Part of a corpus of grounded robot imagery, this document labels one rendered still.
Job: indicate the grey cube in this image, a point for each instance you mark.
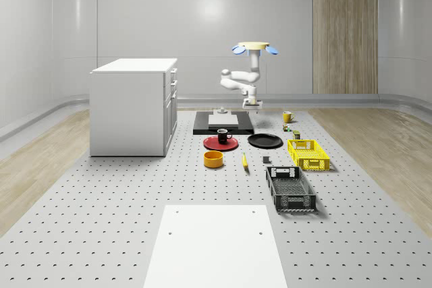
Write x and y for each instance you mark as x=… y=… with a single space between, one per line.
x=267 y=159

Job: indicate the puzzle cube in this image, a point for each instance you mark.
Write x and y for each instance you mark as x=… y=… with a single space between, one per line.
x=287 y=128

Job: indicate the yellow mug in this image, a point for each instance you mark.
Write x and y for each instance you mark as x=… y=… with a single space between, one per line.
x=287 y=117

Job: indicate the red plate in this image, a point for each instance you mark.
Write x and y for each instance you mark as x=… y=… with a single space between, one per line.
x=211 y=143

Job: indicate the banana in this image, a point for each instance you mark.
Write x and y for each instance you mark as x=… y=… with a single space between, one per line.
x=245 y=162

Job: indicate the yellow bowl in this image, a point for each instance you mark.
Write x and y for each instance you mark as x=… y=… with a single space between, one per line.
x=213 y=160

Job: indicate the flat-sided can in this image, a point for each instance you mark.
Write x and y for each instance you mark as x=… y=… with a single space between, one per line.
x=296 y=135

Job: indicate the yellow basket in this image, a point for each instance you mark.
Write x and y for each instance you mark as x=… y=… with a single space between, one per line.
x=308 y=155

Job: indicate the black mug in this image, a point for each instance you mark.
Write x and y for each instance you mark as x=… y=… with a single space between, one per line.
x=222 y=136

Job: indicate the black plate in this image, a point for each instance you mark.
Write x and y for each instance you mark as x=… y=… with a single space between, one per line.
x=265 y=141

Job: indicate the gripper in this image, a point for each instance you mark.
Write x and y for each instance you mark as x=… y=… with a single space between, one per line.
x=252 y=104

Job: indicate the dark grey basket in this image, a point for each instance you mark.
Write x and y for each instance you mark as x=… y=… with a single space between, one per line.
x=290 y=188

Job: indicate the white cabinet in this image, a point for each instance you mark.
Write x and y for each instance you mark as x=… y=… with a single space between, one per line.
x=128 y=112

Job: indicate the white board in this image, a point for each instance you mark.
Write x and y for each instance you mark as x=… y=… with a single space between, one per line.
x=216 y=247

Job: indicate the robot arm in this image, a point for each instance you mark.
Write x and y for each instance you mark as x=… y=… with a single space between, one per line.
x=240 y=77

